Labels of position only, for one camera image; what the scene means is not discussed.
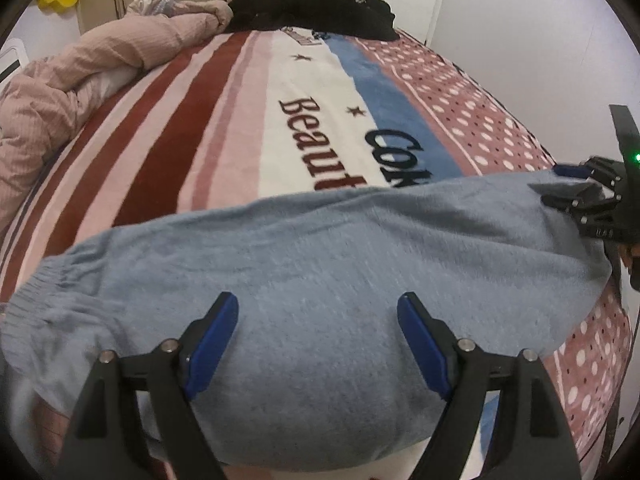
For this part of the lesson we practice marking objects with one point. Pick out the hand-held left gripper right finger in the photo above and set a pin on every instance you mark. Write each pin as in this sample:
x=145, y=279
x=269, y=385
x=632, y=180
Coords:
x=422, y=342

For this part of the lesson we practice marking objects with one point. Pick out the pile of black clothes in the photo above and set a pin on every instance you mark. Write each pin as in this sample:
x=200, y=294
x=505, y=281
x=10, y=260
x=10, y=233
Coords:
x=320, y=7

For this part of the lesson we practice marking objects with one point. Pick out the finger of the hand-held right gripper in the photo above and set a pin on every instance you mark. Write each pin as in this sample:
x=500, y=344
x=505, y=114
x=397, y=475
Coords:
x=575, y=170
x=567, y=196

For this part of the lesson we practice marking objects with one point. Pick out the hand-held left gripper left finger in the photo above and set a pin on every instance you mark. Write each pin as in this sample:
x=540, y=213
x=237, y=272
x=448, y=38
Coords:
x=212, y=342

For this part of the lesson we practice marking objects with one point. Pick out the pink quilted duvet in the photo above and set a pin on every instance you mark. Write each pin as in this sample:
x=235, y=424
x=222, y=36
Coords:
x=75, y=75

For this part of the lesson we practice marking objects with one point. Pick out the striped printed blanket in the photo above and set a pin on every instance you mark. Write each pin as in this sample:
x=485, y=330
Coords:
x=240, y=125

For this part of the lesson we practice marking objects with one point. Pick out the light blue fleece pants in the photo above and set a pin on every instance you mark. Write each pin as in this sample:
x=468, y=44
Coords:
x=310, y=310

